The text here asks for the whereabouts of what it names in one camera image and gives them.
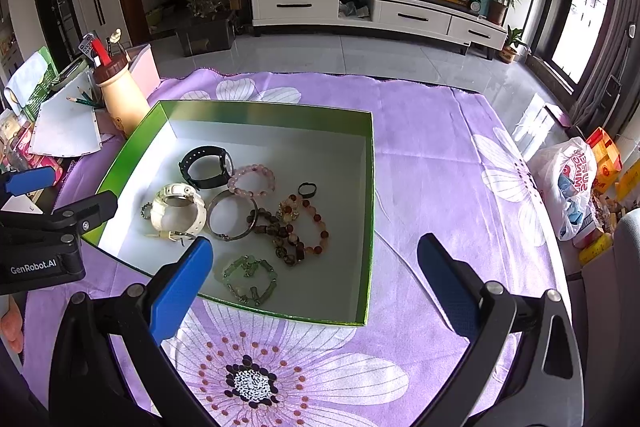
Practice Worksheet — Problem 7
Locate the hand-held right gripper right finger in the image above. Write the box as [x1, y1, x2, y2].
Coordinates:
[415, 233, 583, 427]

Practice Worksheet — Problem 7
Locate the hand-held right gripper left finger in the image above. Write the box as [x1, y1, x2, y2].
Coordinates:
[47, 237, 216, 427]

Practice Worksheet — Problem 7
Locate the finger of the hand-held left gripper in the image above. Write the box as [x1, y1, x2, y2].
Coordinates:
[0, 190, 119, 240]
[0, 167, 56, 210]

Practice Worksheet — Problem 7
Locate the pale green jade bracelet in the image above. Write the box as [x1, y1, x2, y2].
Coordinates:
[221, 255, 279, 306]

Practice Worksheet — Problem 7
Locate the white wristwatch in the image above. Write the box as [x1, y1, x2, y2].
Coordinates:
[141, 183, 208, 242]

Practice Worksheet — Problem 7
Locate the silver bangle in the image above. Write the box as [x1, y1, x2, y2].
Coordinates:
[207, 189, 259, 242]

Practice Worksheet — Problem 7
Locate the dark brown bead bracelet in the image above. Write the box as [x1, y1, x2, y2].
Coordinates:
[245, 207, 306, 268]

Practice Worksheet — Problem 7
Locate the black wristwatch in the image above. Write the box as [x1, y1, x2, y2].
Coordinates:
[178, 146, 235, 190]

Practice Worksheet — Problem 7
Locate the pink bead bracelet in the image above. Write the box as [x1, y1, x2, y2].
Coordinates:
[227, 163, 277, 199]

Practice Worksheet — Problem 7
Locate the red orange bead bracelet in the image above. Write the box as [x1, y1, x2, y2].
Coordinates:
[277, 194, 331, 258]

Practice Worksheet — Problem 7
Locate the green cardboard box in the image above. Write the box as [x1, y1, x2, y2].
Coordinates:
[80, 99, 376, 327]

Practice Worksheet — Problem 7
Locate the person's left hand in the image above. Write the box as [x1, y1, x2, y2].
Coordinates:
[0, 294, 25, 355]

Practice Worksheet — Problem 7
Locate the white paper sheet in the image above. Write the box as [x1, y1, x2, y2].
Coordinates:
[27, 94, 103, 158]

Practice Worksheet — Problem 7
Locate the purple floral tablecloth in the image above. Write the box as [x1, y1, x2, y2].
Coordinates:
[22, 68, 573, 427]

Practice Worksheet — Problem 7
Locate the green printed carton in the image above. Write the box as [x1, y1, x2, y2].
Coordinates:
[22, 47, 68, 118]

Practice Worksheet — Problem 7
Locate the bottle-shaped pen holder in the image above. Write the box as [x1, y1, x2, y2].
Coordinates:
[92, 57, 151, 138]

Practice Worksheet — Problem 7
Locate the pink box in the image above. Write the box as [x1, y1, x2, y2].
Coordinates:
[125, 44, 162, 100]

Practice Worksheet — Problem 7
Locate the white plastic bag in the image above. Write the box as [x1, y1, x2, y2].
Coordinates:
[527, 137, 601, 243]

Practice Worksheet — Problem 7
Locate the orange snack packet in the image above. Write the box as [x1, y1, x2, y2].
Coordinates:
[585, 127, 623, 192]

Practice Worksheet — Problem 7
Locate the small potted plant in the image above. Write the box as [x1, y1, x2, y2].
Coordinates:
[499, 25, 530, 64]

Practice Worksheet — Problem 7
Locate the tall potted plant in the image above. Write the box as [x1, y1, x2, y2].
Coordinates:
[482, 0, 521, 26]

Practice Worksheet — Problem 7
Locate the white television cabinet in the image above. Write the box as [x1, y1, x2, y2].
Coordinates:
[248, 0, 508, 60]

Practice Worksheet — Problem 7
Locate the window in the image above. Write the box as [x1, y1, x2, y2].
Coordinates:
[550, 0, 613, 88]

